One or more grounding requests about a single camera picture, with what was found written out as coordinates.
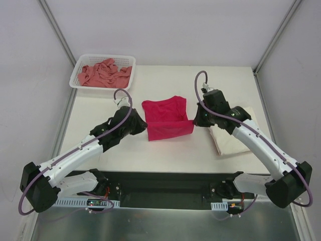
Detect magenta t shirt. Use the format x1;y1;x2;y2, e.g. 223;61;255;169
141;96;194;142

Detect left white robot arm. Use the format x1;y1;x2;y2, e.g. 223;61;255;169
20;106;147;213

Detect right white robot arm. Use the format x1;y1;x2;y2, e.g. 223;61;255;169
193;88;313;208

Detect folded white t shirt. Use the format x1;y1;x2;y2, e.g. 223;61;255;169
207;105;258;157

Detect salmon pink t shirt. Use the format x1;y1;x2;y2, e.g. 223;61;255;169
78;58;132;89

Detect white plastic basket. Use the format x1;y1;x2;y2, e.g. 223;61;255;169
69;54;136;91

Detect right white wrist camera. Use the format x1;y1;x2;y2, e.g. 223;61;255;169
201;82;215;94

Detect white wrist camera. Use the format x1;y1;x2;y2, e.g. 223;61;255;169
201;82;215;94
114;97;130;109

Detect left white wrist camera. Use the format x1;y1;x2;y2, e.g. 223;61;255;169
114;97;130;109

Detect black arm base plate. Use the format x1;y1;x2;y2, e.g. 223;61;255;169
75;169;254;208

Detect aluminium front rail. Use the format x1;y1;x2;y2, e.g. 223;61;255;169
30;175;303;203

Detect left white cable duct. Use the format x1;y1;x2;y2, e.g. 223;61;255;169
53;197;120;208

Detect white cable duct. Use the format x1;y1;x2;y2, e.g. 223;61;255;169
53;197;120;208
211;201;229;211

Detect right white cable duct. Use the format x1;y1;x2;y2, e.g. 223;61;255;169
211;201;229;211

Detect right corner aluminium post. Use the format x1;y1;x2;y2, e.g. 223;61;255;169
252;0;304;73

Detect corner aluminium post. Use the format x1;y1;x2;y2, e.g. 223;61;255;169
252;0;304;73
37;0;76;67

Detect left corner aluminium post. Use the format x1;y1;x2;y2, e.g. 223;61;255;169
37;0;76;67

